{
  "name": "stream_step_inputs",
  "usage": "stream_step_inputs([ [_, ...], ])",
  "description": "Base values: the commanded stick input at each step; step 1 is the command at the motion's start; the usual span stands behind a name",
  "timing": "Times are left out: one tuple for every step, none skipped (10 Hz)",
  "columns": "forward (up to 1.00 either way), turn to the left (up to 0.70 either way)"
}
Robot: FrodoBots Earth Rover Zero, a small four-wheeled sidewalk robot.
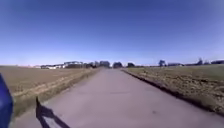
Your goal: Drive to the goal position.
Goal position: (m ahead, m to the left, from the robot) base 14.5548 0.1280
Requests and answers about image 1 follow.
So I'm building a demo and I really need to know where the row of low buildings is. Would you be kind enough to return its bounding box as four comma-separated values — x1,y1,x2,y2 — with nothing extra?
39,60,100,70

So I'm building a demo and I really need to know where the grey asphalt path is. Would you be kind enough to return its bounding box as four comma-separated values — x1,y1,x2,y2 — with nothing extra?
9,67,224,128

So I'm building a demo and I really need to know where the low building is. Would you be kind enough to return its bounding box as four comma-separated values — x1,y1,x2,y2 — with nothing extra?
167,62,185,67
210,59,224,65

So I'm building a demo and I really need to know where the dry grass field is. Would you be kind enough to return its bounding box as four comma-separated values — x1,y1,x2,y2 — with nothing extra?
0,65,103,118
121,63,224,116

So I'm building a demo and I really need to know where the dark tree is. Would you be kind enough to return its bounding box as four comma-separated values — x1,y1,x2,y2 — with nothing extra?
126,62,136,69
112,61,124,69
158,59,167,68

